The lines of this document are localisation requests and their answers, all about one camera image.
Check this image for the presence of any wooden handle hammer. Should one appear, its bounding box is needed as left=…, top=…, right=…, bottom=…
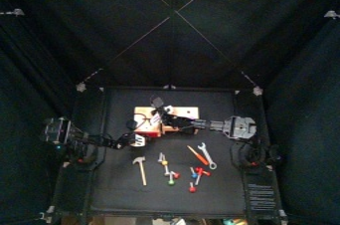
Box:
left=132, top=155, right=150, bottom=187

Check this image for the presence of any red toy peg white shaft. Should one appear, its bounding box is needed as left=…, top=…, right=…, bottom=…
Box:
left=194, top=166, right=212, bottom=186

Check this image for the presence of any orange-handled toy screwdriver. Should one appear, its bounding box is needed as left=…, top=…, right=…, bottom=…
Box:
left=186, top=144, right=210, bottom=166

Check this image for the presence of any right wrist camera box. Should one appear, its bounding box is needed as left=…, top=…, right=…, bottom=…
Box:
left=151, top=96, right=166, bottom=108

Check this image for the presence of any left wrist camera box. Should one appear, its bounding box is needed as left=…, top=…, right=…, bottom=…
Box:
left=126, top=119, right=140, bottom=130

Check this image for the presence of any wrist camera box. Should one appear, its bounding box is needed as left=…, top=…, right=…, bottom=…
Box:
left=126, top=119, right=140, bottom=130
left=151, top=96, right=166, bottom=108

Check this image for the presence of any wooden toy workbench with holes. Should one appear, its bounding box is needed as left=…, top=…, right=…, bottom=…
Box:
left=162, top=106, right=200, bottom=134

